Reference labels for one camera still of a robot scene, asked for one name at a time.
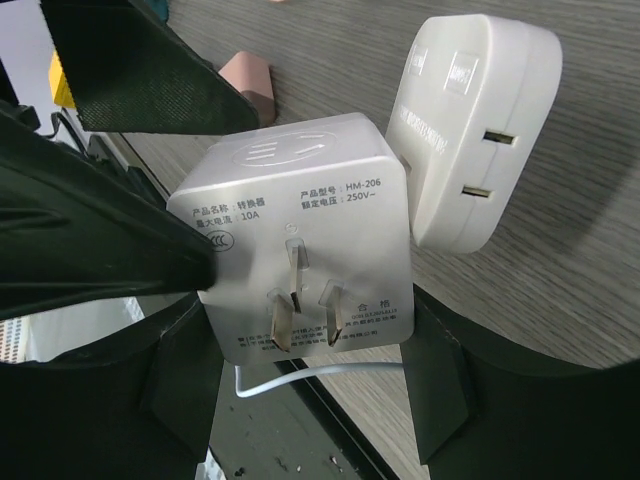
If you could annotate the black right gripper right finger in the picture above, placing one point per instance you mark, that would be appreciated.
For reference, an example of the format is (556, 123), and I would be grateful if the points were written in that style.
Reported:
(485, 407)

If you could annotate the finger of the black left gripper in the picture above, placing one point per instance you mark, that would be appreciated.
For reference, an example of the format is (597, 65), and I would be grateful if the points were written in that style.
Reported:
(128, 72)
(71, 234)

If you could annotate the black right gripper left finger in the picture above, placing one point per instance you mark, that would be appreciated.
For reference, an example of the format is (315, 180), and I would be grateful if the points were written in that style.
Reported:
(137, 404)

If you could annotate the yellow cube plug adapter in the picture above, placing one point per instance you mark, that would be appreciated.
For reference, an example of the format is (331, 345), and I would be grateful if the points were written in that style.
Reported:
(59, 87)

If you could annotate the small pink charger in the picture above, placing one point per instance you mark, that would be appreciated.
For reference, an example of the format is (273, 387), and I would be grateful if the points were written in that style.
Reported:
(250, 75)

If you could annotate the white cube socket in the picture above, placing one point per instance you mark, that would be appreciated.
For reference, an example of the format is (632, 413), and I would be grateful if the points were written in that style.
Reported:
(309, 225)

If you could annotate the white three pin cord plug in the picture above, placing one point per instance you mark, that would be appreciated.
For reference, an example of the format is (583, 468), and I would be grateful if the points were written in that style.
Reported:
(474, 95)

